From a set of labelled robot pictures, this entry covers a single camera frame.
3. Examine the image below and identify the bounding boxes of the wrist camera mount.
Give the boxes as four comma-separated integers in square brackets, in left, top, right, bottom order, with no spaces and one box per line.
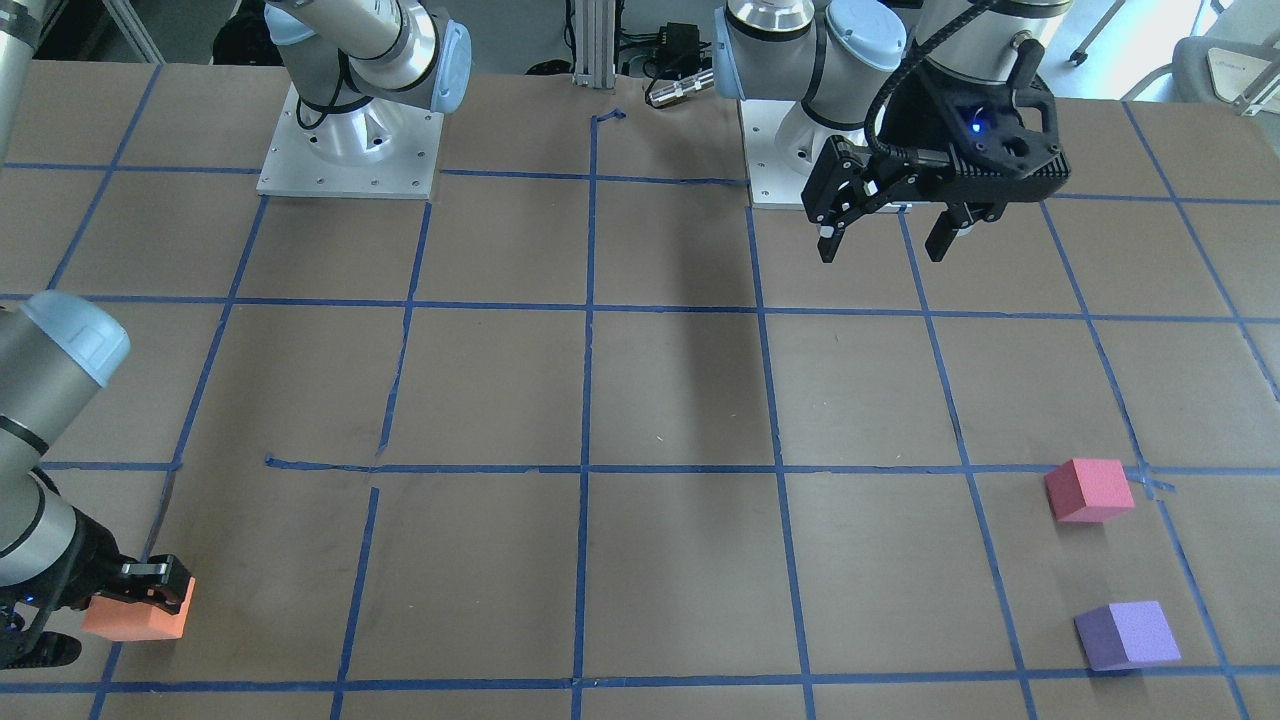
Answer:
[1,589,83,670]
[877,38,1071,204]

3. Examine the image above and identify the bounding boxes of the purple foam cube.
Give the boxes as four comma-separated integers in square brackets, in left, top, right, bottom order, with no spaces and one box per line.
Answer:
[1073,600,1181,673]

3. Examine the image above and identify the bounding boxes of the aluminium frame post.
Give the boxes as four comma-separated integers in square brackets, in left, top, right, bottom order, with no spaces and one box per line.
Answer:
[568,0,620,92]

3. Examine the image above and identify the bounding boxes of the silver cable connector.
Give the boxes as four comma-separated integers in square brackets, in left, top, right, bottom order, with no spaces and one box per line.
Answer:
[645,69,716,110]

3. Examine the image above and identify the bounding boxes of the orange foam cube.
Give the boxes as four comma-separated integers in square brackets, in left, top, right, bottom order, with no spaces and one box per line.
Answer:
[81,577,197,642]

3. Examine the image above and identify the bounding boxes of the grey office chair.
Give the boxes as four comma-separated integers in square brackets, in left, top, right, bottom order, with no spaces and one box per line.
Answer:
[1121,1,1279,117]

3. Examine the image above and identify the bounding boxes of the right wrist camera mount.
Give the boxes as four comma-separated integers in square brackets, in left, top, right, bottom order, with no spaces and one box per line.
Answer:
[1,589,83,670]

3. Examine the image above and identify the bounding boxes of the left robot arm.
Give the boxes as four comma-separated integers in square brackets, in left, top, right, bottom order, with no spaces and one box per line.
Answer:
[712,1,1071,263]

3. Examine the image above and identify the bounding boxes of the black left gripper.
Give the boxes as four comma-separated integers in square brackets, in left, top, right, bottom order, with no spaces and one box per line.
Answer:
[801,136,1009,263]

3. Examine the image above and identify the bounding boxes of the red foam cube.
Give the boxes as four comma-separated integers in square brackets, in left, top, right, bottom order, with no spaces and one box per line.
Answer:
[1043,457,1137,523]

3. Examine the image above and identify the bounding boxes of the black cable bundle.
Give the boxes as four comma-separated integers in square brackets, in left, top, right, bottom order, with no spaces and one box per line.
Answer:
[614,20,713,81]

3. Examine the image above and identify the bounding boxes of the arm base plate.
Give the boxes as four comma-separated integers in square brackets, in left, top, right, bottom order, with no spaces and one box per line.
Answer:
[256,87,447,201]
[739,99,867,211]

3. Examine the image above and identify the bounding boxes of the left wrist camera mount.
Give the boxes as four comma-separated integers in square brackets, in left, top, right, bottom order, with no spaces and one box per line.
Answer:
[877,38,1071,204]

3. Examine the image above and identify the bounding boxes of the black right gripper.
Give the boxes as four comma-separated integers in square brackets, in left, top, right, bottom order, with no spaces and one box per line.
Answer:
[29,515,193,626]

